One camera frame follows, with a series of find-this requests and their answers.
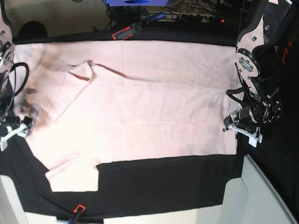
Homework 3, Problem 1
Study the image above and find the red black clamp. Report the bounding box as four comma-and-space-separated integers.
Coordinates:
112, 12, 166, 40

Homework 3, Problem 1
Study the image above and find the red clamp at right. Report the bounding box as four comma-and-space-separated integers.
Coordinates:
281, 41, 292, 65

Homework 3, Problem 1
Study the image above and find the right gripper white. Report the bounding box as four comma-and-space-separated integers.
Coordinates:
0, 116, 33, 151

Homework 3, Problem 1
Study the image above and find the blue plastic box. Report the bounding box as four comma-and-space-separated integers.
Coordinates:
104, 0, 177, 7

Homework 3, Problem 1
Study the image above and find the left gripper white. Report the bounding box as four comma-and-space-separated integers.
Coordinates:
223, 105, 263, 148

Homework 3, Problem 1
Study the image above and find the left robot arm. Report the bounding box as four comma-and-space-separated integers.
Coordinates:
223, 0, 299, 147

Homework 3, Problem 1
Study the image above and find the pink T-shirt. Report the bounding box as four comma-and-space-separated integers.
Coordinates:
14, 41, 237, 192

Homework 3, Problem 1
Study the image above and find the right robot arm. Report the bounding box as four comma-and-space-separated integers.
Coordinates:
0, 0, 33, 151

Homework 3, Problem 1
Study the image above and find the black power strip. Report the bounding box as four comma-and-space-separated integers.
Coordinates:
160, 11, 226, 24

